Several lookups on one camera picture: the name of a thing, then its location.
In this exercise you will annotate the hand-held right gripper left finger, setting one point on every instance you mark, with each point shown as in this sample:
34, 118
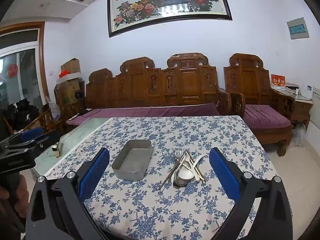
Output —
95, 170

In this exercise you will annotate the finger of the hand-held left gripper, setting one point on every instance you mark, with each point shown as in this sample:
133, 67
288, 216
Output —
46, 141
31, 133

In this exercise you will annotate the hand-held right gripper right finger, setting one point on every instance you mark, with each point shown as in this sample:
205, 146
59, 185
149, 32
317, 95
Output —
222, 171

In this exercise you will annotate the wooden chopstick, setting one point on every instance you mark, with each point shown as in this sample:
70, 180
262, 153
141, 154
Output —
198, 172
193, 163

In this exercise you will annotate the rectangular metal tray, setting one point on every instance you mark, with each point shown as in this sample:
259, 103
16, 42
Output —
135, 160

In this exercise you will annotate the large metal spoon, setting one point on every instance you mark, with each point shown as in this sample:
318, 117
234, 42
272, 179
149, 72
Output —
178, 182

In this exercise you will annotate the metal fork with smiley face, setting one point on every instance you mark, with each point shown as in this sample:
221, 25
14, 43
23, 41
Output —
178, 153

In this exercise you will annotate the person's left hand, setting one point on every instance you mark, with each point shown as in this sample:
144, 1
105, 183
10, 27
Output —
23, 192

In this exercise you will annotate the wooden chair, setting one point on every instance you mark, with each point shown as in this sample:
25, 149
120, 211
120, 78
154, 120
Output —
47, 120

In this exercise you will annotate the black clothes pile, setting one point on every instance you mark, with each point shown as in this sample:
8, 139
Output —
23, 113

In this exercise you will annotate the clear plastic bag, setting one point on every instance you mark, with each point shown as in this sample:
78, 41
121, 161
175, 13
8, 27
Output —
53, 112

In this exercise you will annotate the remote control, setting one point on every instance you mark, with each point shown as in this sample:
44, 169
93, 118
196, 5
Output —
73, 117

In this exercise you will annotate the large cardboard box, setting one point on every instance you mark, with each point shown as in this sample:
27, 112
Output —
67, 92

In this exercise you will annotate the sliding glass door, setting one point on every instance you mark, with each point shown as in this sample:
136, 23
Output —
22, 80

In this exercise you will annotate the black desk fan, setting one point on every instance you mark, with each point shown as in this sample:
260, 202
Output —
80, 95

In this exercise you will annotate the blue floral tablecloth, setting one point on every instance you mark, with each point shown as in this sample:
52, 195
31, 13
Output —
175, 130

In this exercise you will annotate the red paper ornament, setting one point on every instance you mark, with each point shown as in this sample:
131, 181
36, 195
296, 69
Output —
64, 74

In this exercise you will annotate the purple armchair cushion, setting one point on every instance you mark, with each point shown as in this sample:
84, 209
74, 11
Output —
265, 117

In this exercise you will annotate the small open cardboard box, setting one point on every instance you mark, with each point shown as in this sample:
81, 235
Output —
71, 66

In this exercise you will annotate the crumpled plastic bag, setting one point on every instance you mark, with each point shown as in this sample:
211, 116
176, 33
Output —
298, 135

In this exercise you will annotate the carved wooden sofa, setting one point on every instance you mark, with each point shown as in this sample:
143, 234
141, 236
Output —
187, 85

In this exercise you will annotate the carved wooden armchair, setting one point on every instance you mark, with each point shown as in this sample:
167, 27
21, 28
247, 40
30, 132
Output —
246, 80

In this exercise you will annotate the wooden side table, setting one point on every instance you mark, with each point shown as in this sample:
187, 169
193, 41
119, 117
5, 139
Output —
301, 112

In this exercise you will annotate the red desk calendar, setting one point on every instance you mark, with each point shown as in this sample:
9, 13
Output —
278, 81

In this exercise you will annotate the grey flat box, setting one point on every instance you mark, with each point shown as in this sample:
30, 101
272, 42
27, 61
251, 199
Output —
291, 86

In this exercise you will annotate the white device box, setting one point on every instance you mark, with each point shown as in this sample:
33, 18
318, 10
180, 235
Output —
308, 92

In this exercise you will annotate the grey electrical panel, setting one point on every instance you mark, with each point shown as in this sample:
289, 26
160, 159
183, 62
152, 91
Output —
298, 28

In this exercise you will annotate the framed peacock flower painting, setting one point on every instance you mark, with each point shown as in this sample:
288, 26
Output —
170, 2

